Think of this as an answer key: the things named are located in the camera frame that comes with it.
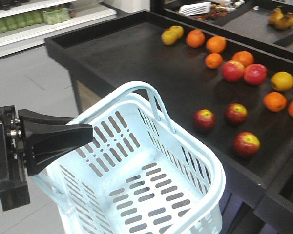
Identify white store shelf unit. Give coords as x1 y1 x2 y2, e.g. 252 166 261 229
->
0 0 117 57

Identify dark red apple middle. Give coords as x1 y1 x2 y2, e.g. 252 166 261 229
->
225 103 248 126

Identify dark red apple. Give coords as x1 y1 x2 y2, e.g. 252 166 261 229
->
233 132 261 159
193 109 216 133
225 103 248 126

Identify small orange left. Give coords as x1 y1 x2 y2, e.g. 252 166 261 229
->
205 53 223 69

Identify yellow orange citrus fruit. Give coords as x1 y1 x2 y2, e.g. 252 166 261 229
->
271 71 293 92

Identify yellow green apple front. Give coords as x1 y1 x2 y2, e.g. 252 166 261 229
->
161 30 178 46

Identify black wooden produce stand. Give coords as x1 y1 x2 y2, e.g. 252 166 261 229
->
45 11 293 234

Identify yellow pear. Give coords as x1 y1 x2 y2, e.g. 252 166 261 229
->
274 12 293 30
268 7 283 25

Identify yellow green apple back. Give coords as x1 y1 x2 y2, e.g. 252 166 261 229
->
169 25 184 39

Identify orange back centre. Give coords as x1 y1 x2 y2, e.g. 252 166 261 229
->
231 51 254 67

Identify dark red apple front left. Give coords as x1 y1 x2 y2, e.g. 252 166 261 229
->
193 109 216 133

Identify light blue plastic basket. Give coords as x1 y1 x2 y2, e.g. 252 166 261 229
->
32 81 226 234

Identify dark red apple front right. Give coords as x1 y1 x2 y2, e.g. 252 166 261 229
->
233 132 261 159

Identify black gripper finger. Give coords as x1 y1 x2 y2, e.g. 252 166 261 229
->
17 109 75 144
26 123 93 176

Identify yellow green apple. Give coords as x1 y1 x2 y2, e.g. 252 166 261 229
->
169 25 184 39
161 30 178 46

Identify bright red apple left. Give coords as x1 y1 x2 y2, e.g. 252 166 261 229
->
221 60 245 82

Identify bright red apple right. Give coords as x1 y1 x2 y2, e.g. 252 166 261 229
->
244 63 267 86

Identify orange front centre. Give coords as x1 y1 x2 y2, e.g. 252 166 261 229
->
263 92 288 112

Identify orange back far left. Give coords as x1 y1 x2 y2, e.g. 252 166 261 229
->
186 29 206 48

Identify yellow pear left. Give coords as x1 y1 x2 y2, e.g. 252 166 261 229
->
268 7 283 25

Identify white perforated plastic board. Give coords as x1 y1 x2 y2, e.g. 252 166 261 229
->
178 2 211 16

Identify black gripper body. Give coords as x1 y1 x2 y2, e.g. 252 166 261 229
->
0 106 30 211

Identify bright red apple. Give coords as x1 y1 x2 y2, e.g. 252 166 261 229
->
221 60 245 82
244 63 267 86

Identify yellow pear middle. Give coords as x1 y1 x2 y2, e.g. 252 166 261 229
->
274 12 293 30

